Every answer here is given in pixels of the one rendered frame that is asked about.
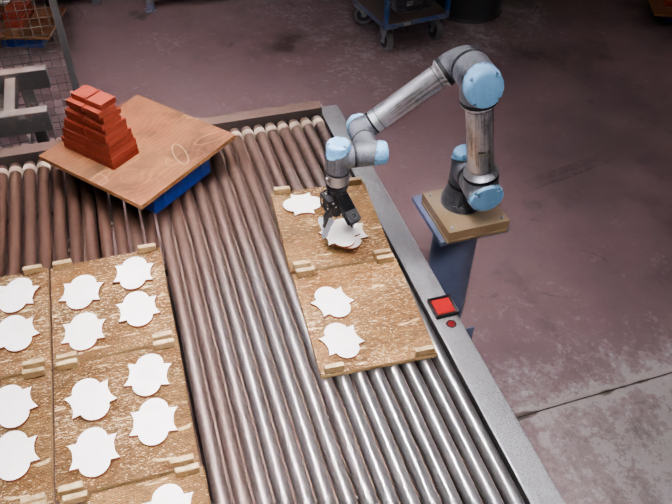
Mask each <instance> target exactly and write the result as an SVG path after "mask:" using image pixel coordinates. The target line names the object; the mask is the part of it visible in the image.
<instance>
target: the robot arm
mask: <svg viewBox="0 0 672 504"><path fill-rule="evenodd" d="M455 83H457V84H458V87H459V99H460V106H461V107H462V108H463V109H465V121H466V144H462V145H459V146H457V147H456V148H455V149H454V150H453V154H452V156H451V158H452V159H451V166H450V172H449V179H448V183H447V184H446V187H445V188H444V190H443V191H442V194H441V204H442V205H443V207H444V208H445V209H447V210H448V211H450V212H453V213H456V214H461V215H468V214H473V213H475V212H477V211H487V210H490V209H492V208H494V207H496V206H497V205H498V204H499V203H500V202H501V201H502V199H503V196H504V192H503V188H502V187H501V186H500V184H499V169H498V167H497V165H496V164H494V107H496V106H497V104H498V102H499V98H500V97H501V96H502V94H503V91H504V80H503V78H502V75H501V73H500V71H499V70H498V69H497V68H496V67H495V66H494V64H493V63H492V62H491V61H490V59H489V58H488V57H487V55H486V54H485V52H484V51H483V50H482V49H480V48H479V47H477V46H474V45H462V46H458V47H455V48H453V49H451V50H449V51H447V52H445V53H443V54H442V55H440V56H439V57H438V58H436V59H435V60H433V64H432V66H431V67H429V68H428V69H426V70H425V71H424V72H422V73H421V74H420V75H418V76H417V77H415V78H414V79H413V80H411V81H410V82H408V83H407V84H406V85H404V86H403V87H401V88H400V89H399V90H397V91H396V92H395V93H393V94H392V95H390V96H389V97H388V98H386V99H385V100H383V101H382V102H381V103H379V104H378V105H377V106H375V107H374V108H372V109H371V110H370V111H368V112H367V113H365V114H364V115H363V114H359V113H358V114H354V115H352V116H351V117H349V119H348V120H347V123H346V127H347V132H348V135H349V137H350V139H351V141H352V144H350V141H349V140H348V139H347V138H344V137H343V138H341V137H333V138H331V139H330V140H329V141H328V142H327V144H326V152H325V157H326V176H325V181H326V187H327V189H325V190H324V191H322V192H320V205H321V206H322V207H323V209H324V210H325V211H326V212H325V213H324V216H323V217H319V218H318V223H319V225H320V227H321V229H322V230H321V231H322V232H321V233H322V238H323V239H325V238H326V237H327V236H328V233H329V231H330V227H331V226H332V225H333V223H334V220H333V219H332V216H333V217H336V218H337V217H338V216H340V215H342V216H343V218H344V219H345V221H346V223H347V225H348V226H351V227H352V228H354V225H355V224H356V223H358V222H359V221H360V220H361V216H360V214H359V212H358V211H357V209H356V207H355V205H354V203H353V201H352V200H351V198H350V196H349V194H348V192H347V189H348V184H349V177H350V168H357V167H367V166H377V165H382V164H386V163H387V162H388V160H389V149H388V145H387V142H386V141H384V140H381V141H380V140H378V141H377V140H376V137H375V135H376V134H378V133H379V132H381V131H382V130H383V129H385V128H386V127H388V126H389V125H391V124H392V123H393V122H395V121H396V120H398V119H399V118H401V117H402V116H403V115H405V114H406V113H408V112H409V111H411V110H412V109H413V108H415V107H416V106H418V105H419V104H420V103H422V102H423V101H425V100H426V99H428V98H429V97H430V96H432V95H433V94H435V93H436V92H438V91H439V90H440V89H442V88H443V87H445V86H452V85H453V84H455ZM326 191H327V192H326ZM321 197H322V199H323V204H322V202H321Z"/></svg>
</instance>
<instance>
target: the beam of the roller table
mask: <svg viewBox="0 0 672 504"><path fill-rule="evenodd" d="M322 119H323V121H324V123H325V127H326V129H327V131H328V132H329V134H330V136H331V138H333V137H341V138H343V137H344V138H347V139H348V140H349V141H350V144H352V141H351V139H350V137H349V135H348V132H347V127H346V123H347V121H346V119H345V118H344V116H343V114H342V112H341V111H340V109H339V107H338V106H337V105H331V106H325V107H322ZM350 174H351V176H352V178H353V177H361V178H362V182H364V184H365V186H366V189H367V191H368V193H369V196H370V198H371V201H372V203H373V206H374V208H375V211H376V213H377V216H378V218H379V221H380V223H381V226H382V228H383V231H384V233H385V236H386V238H387V241H388V243H389V246H390V248H391V251H392V253H393V255H394V257H395V258H396V259H397V262H398V264H399V266H400V268H401V270H402V272H403V274H404V276H405V278H406V280H407V281H408V283H409V285H410V287H411V289H412V291H413V293H414V295H415V297H416V298H417V300H418V302H419V304H420V306H421V308H422V310H423V312H424V314H425V315H426V317H427V319H428V321H429V323H430V325H431V327H432V329H433V331H434V332H435V334H436V336H437V338H438V340H439V342H440V344H441V346H442V348H443V349H444V351H445V353H446V355H447V357H448V359H449V361H450V363H451V365H452V366H453V368H454V370H455V372H456V374H457V376H458V378H459V380H460V381H461V383H462V385H463V387H464V389H465V391H466V393H467V395H468V397H469V398H470V400H471V402H472V404H473V406H474V408H475V410H476V412H477V414H478V415H479V417H480V419H481V421H482V423H483V425H484V427H485V429H486V431H487V432H488V434H489V436H490V438H491V440H492V442H493V444H494V446H495V448H496V449H497V451H498V453H499V455H500V457H501V459H502V461H503V463H504V464H505V466H506V468H507V470H508V472H509V474H510V476H511V478H512V480H513V481H514V483H515V485H516V487H517V489H518V491H519V493H520V495H521V497H522V498H523V500H524V502H525V504H565V502H564V500H563V498H562V497H561V495H560V493H559V491H558V490H557V488H556V486H555V484H554V483H553V481H552V479H551V477H550V476H549V474H548V472H547V470H546V469H545V467H544V465H543V463H542V462H541V460H540V458H539V456H538V455H537V453H536V451H535V449H534V448H533V446H532V444H531V442H530V441H529V439H528V437H527V435H526V434H525V432H524V430H523V428H522V427H521V425H520V423H519V421H518V420H517V418H516V416H515V414H514V413H513V411H512V409H511V408H510V406H509V404H508V402H507V401H506V399H505V397H504V395H503V394H502V392H501V390H500V388H499V387H498V385H497V383H496V381H495V380H494V378H493V376H492V374H491V373H490V371H489V369H488V367H487V366H486V364H485V362H484V360H483V359H482V357H481V355H480V353H479V352H478V350H477V348H476V346H475V345H474V343H473V341H472V339H471V338H470V336H469V334H468V332H467V331H466V329H465V327H464V325H463V324H462V322H461V320H460V318H459V317H458V315H455V316H450V317H446V318H442V319H438V320H436V318H435V316H434V314H433V312H432V311H431V309H430V307H429V305H428V303H427V299H429V298H434V297H438V296H442V295H446V294H445V292H444V291H443V289H442V287H441V285H440V284H439V282H438V280H437V278H436V277H435V275H434V273H433V271H432V270H431V268H430V266H429V264H428V263H427V261H426V259H425V257H424V256H423V254H422V252H421V250H420V249H419V247H418V245H417V243H416V242H415V240H414V238H413V236H412V235H411V233H410V231H409V229H408V228H407V226H406V224H405V222H404V221H403V219H402V217H401V215H400V214H399V212H398V210H397V209H396V207H395V205H394V203H393V202H392V200H391V198H390V196H389V195H388V193H387V191H386V189H385V188H384V186H383V184H382V182H381V181H380V179H379V177H378V175H377V174H376V172H375V170H374V168H373V167H372V166H367V167H357V168H350ZM448 320H454V321H455V322H456V324H457V325H456V327H454V328H450V327H448V326H447V325H446V322H447V321H448Z"/></svg>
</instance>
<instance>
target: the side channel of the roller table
mask: <svg viewBox="0 0 672 504"><path fill-rule="evenodd" d="M315 115H318V116H320V117H321V118H322V107H321V105H320V103H319V101H318V100H317V101H310V102H304V103H297V104H291V105H284V106H278V107H271V108H265V109H258V110H251V111H245V112H238V113H232V114H225V115H219V116H212V117H206V118H199V120H201V121H204V122H206V123H208V124H211V125H213V126H216V127H218V128H221V129H223V130H226V131H228V132H230V130H231V129H233V128H237V129H238V130H239V132H240V133H241V135H242V132H241V130H242V128H243V127H245V126H248V127H250V128H251V130H252V131H253V128H254V126H255V125H258V124H260V125H262V126H263V128H264V129H265V125H266V124H267V123H273V124H274V125H275V126H276V127H277V123H278V122H279V121H285V122H286V124H287V125H288V122H289V121H290V120H291V119H296V120H297V121H298V122H299V123H300V120H301V119H302V118H303V117H307V118H309V120H310V121H311V119H312V117H313V116H315ZM288 126H289V125H288ZM253 133H254V131H253ZM60 142H62V140H55V141H49V142H42V143H35V144H29V145H22V146H16V147H9V148H3V149H0V165H5V166H7V168H8V171H9V169H10V165H11V164H12V163H19V164H21V166H22V170H23V166H24V163H25V162H26V161H33V162H34V163H35V164H36V166H37V162H38V160H39V159H40V158H39V155H40V154H42V153H44V152H45V151H47V150H49V149H50V148H52V147H53V146H55V145H57V144H58V143H60Z"/></svg>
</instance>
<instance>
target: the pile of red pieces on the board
mask: <svg viewBox="0 0 672 504"><path fill-rule="evenodd" d="M115 102H116V98H115V96H113V95H110V94H108V93H105V92H103V91H100V90H98V89H96V88H93V87H91V86H88V85H86V84H85V85H83V86H82V87H80V88H78V89H76V90H75V91H73V92H71V97H69V98H67V99H66V104H67V105H68V106H69V107H68V108H66V109H64V110H65V114H66V115H67V117H66V118H64V127H62V131H63V134H64V135H63V136H61V139H62V142H64V146H65V147H66V148H68V149H70V150H72V151H75V152H77V153H79V154H81V155H83V156H85V157H87V158H90V159H92V160H94V161H96V162H98V163H100V164H102V165H104V166H106V167H108V168H110V169H112V170H115V169H117V168H118V167H119V166H121V165H122V164H124V163H125V162H127V161H128V160H130V159H131V158H133V157H134V156H136V155H137V154H138V153H139V150H138V147H137V143H136V138H135V137H133V133H132V131H131V128H130V127H128V126H127V124H126V123H127V122H126V118H125V117H122V116H121V115H120V113H121V108H120V107H118V106H116V105H115V104H114V103H115Z"/></svg>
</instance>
